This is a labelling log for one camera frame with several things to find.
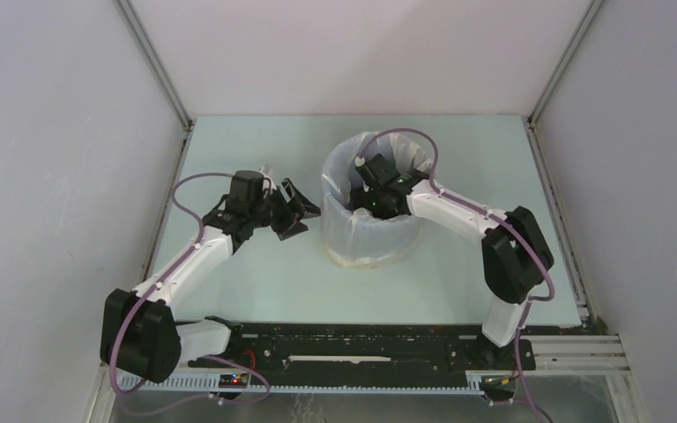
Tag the translucent yellowish trash bag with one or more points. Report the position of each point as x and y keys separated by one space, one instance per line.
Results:
x=351 y=236

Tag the left corner metal profile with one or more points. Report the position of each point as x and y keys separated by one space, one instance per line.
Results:
x=139 y=34

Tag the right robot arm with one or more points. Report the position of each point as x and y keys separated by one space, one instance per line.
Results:
x=516 y=257

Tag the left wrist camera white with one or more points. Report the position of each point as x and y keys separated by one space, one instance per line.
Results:
x=268 y=172

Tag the small electronics board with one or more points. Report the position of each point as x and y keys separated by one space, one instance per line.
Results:
x=233 y=381

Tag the corner metal profile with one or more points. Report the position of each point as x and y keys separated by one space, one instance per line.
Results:
x=569 y=54
x=139 y=34

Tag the right corner metal profile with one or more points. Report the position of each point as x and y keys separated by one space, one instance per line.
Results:
x=569 y=54

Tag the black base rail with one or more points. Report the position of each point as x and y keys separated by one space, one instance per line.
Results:
x=372 y=355

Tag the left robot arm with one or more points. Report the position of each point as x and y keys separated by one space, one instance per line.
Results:
x=140 y=334

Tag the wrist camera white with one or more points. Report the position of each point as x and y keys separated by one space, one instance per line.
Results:
x=268 y=172
x=366 y=172

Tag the white cable duct strip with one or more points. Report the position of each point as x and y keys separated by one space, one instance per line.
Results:
x=208 y=382

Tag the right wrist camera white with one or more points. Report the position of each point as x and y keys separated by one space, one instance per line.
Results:
x=366 y=172

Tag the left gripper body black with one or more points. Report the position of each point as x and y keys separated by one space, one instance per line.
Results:
x=284 y=216

